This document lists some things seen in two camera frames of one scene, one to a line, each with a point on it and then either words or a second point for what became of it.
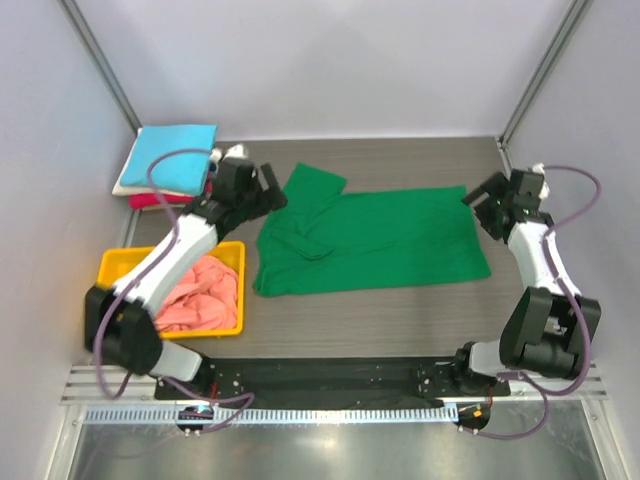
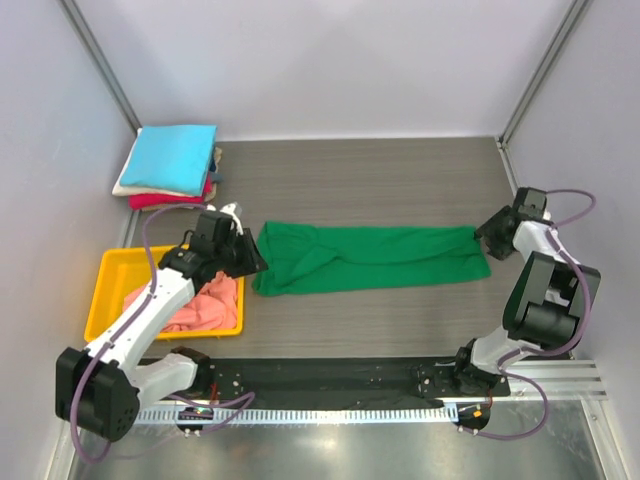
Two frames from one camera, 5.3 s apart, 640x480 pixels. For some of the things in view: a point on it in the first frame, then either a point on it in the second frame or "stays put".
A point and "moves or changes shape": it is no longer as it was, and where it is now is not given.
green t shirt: x=316 y=239 moves or changes shape
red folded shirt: x=147 y=200 stays put
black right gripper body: x=488 y=211 -> x=492 y=231
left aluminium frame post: x=81 y=27 stays put
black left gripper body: x=255 y=203 -> x=224 y=253
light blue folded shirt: x=184 y=171 stays put
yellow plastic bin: x=232 y=254 stays put
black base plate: x=336 y=378 stays put
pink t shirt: x=205 y=298 stays put
